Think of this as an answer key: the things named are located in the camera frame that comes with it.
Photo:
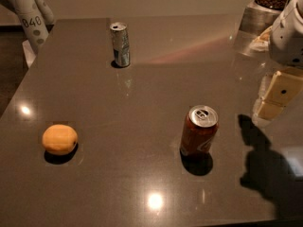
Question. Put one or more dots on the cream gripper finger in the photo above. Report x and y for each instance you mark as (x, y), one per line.
(277, 91)

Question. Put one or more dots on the steel dispenser base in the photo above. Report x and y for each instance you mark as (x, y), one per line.
(254, 21)

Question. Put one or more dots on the white numbered robot leg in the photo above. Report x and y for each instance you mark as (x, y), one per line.
(35, 16)

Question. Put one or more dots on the silver slim can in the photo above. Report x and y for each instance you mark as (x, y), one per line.
(120, 42)

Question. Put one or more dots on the orange fruit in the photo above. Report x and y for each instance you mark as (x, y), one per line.
(59, 139)

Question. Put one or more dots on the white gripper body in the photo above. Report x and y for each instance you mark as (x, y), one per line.
(288, 40)

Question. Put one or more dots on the red soda can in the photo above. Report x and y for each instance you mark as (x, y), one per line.
(200, 127)

